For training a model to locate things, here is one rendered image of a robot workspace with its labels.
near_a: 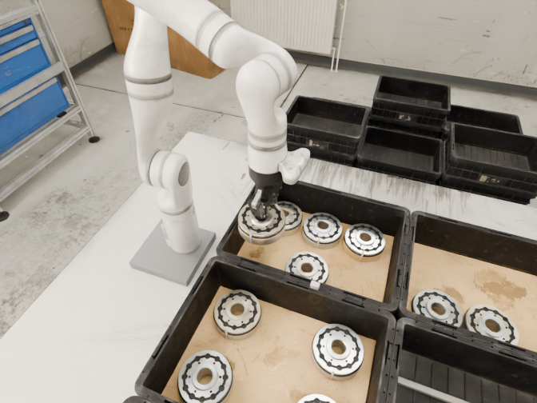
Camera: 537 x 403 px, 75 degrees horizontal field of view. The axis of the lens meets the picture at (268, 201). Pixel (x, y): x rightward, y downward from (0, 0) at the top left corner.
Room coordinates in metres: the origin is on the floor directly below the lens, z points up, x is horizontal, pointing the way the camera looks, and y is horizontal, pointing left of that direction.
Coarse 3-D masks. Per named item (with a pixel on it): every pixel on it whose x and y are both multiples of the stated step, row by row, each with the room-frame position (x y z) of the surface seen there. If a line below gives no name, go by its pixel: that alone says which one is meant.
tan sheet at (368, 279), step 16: (288, 240) 0.58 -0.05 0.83; (240, 256) 0.53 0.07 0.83; (256, 256) 0.53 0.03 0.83; (272, 256) 0.53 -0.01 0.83; (288, 256) 0.53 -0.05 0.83; (320, 256) 0.53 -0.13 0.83; (336, 256) 0.53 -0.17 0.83; (384, 256) 0.53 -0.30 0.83; (304, 272) 0.48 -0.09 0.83; (336, 272) 0.48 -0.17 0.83; (352, 272) 0.48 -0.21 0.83; (368, 272) 0.48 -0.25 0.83; (384, 272) 0.48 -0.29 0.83; (352, 288) 0.44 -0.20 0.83; (368, 288) 0.44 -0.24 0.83; (384, 288) 0.44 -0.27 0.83
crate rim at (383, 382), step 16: (208, 272) 0.42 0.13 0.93; (256, 272) 0.42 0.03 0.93; (192, 288) 0.38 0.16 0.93; (304, 288) 0.39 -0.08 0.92; (352, 304) 0.35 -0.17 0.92; (176, 320) 0.31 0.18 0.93; (160, 352) 0.25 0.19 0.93; (384, 352) 0.25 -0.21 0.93; (144, 368) 0.22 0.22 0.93; (384, 368) 0.22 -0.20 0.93; (144, 384) 0.20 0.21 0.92; (384, 384) 0.20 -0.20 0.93; (160, 400) 0.17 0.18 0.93; (384, 400) 0.17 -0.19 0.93
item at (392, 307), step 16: (336, 192) 0.66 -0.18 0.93; (400, 208) 0.60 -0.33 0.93; (224, 240) 0.50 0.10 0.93; (400, 240) 0.50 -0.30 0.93; (224, 256) 0.46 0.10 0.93; (400, 256) 0.46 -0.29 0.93; (272, 272) 0.42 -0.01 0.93; (288, 272) 0.42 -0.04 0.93; (400, 272) 0.42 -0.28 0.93; (320, 288) 0.38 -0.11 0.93; (336, 288) 0.38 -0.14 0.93; (400, 288) 0.38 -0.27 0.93; (368, 304) 0.34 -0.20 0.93; (384, 304) 0.34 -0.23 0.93
